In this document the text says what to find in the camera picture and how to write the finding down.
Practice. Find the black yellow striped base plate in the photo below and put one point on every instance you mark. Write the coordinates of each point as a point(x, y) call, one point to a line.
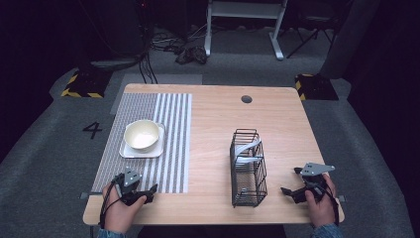
point(316, 87)
point(86, 84)

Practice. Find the white square plate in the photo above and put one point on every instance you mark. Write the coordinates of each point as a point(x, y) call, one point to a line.
point(158, 150)

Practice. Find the person's left hand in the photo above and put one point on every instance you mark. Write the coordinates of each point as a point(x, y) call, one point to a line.
point(117, 213)

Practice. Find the grey curtain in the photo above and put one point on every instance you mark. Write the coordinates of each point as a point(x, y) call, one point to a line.
point(350, 36)

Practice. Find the dark cloth pile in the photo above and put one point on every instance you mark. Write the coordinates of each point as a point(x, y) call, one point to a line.
point(191, 54)

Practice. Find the round grey table grommet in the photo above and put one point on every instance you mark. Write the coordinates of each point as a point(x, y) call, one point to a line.
point(246, 99)

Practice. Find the white spoon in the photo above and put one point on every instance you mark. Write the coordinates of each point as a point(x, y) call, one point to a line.
point(247, 146)
point(248, 160)

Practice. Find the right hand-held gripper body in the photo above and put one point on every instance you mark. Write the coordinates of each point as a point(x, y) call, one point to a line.
point(315, 169)

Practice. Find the person's right hand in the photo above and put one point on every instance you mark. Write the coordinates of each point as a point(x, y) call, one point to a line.
point(323, 211)

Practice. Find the grey striped placemat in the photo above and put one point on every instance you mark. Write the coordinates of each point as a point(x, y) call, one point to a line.
point(175, 145)

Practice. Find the cream white bowl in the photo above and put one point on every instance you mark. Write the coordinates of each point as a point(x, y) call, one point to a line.
point(142, 135)

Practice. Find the white desk frame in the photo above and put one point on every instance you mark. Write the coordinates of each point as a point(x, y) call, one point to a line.
point(246, 9)

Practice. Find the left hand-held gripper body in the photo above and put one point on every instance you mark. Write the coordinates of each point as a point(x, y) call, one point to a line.
point(131, 178)

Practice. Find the black folding stand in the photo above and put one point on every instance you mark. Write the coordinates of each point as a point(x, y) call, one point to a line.
point(310, 36)

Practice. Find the grey table side bracket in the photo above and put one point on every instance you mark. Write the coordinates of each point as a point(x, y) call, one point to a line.
point(86, 195)
point(341, 198)

